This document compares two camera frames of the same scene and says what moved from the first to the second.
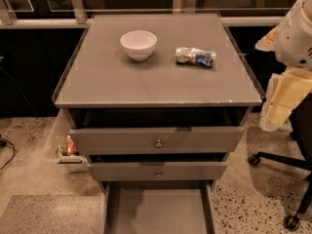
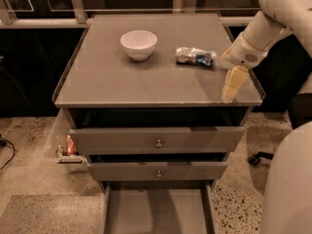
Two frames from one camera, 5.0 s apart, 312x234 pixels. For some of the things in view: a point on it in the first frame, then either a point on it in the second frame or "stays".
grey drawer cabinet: [155, 102] stays
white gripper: [294, 40] → [244, 54]
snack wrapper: [194, 56] stays
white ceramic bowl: [138, 45] stays
